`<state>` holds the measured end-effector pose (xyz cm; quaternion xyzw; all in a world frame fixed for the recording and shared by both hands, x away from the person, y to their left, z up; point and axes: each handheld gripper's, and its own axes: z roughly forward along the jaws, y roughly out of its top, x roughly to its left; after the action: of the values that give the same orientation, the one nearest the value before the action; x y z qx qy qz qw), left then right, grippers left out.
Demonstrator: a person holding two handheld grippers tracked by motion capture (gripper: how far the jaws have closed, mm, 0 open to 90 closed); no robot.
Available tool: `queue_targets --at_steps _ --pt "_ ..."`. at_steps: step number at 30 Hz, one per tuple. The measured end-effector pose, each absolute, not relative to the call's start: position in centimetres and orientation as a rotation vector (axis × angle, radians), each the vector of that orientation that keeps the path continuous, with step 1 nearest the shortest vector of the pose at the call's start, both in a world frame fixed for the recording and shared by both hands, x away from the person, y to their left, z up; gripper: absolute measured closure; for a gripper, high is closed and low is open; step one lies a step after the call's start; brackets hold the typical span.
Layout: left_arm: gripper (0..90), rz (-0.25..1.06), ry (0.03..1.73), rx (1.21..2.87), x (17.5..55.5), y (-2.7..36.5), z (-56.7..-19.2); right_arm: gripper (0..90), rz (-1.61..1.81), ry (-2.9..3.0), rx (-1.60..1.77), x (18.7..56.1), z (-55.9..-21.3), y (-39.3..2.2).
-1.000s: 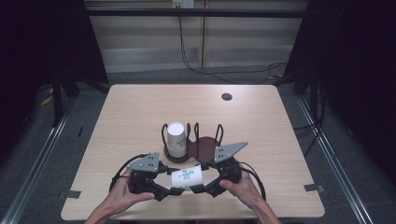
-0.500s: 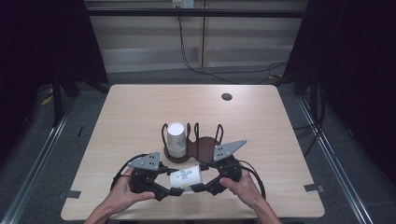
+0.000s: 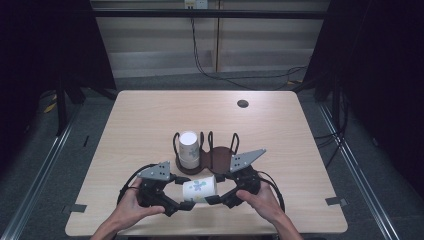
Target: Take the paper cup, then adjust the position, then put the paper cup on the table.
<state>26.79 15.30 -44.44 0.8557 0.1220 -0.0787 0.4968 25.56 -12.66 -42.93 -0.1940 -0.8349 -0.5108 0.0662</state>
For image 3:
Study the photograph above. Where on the black curtain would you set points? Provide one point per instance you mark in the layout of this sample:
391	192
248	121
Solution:
380	66
40	50

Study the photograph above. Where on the white wall power outlet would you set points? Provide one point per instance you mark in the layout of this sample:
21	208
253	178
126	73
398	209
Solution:
196	3

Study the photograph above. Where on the person's right hand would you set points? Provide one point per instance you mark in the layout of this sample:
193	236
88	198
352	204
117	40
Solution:
263	203

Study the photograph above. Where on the black horizontal metal bar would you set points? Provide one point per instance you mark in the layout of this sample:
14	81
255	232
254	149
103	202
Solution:
233	14

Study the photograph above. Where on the single printed paper cup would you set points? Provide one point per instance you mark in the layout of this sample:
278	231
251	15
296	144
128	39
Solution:
199	189

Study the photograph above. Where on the grey tape strip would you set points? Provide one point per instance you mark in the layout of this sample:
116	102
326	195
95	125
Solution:
76	208
336	201

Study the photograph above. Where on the yellow floor tape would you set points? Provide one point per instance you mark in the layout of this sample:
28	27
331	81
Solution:
50	106

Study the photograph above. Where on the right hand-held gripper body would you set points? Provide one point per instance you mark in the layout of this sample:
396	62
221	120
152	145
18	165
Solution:
246	180

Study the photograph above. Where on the metal floor rail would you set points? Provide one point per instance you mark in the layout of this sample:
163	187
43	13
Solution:
40	173
356	173

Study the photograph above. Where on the person's left hand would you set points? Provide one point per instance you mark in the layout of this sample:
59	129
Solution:
133	210

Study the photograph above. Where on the dark round table grommet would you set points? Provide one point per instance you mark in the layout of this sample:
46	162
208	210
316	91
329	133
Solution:
243	103

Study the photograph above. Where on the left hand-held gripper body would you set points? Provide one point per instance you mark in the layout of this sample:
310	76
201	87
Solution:
151	191

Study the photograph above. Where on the stack of white paper cups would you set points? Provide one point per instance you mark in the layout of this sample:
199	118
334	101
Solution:
189	150

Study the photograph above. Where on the black metal stand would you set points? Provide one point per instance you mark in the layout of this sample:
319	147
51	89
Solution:
61	106

